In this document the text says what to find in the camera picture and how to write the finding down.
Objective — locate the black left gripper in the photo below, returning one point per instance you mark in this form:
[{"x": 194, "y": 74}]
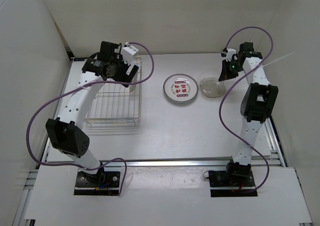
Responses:
[{"x": 124, "y": 77}]

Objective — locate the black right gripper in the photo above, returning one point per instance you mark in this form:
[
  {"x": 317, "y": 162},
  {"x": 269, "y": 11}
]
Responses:
[{"x": 225, "y": 75}]

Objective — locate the clear glass plate back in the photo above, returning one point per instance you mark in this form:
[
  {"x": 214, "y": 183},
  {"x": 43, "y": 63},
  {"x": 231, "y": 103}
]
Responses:
[{"x": 210, "y": 74}]

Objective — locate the clear glass plate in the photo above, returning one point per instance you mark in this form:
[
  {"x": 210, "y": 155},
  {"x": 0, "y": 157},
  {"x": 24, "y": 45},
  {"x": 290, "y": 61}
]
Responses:
[
  {"x": 212, "y": 89},
  {"x": 210, "y": 74}
]

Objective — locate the green rim dotted plate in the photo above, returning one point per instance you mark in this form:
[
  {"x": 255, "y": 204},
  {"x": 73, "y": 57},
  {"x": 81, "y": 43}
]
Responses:
[{"x": 180, "y": 88}]

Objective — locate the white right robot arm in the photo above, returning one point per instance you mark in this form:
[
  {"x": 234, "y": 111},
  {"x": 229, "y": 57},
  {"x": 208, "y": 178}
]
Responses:
[{"x": 258, "y": 101}]

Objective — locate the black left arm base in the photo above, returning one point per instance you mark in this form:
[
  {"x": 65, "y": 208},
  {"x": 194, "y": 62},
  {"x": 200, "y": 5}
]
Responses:
[{"x": 104, "y": 183}]

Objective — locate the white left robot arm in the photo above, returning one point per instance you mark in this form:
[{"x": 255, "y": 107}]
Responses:
[{"x": 66, "y": 130}]

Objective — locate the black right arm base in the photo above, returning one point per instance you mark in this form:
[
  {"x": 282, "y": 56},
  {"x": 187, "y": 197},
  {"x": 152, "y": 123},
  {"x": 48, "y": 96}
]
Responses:
[{"x": 235, "y": 181}]

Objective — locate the blue label sticker left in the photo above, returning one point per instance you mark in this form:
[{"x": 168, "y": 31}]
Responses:
[{"x": 79, "y": 59}]

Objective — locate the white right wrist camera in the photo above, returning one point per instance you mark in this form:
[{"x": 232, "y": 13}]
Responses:
[{"x": 228, "y": 53}]

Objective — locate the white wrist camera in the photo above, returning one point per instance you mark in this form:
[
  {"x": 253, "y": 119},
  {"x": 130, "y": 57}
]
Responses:
[
  {"x": 128, "y": 53},
  {"x": 228, "y": 53}
]

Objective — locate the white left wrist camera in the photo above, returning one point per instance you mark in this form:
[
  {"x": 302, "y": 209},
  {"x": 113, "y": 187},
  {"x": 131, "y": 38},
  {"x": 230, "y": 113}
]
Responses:
[{"x": 128, "y": 53}]

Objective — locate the silver wire dish rack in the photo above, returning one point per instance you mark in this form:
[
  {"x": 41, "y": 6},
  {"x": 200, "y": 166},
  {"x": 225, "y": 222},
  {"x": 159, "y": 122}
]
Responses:
[{"x": 116, "y": 104}]

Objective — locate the white cable tie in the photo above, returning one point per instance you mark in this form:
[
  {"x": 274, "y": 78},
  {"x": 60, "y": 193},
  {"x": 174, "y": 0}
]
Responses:
[{"x": 278, "y": 59}]

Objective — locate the aluminium mounting rail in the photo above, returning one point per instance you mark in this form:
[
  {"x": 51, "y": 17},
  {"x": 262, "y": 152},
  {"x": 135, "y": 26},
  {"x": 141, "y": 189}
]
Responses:
[{"x": 145, "y": 163}]

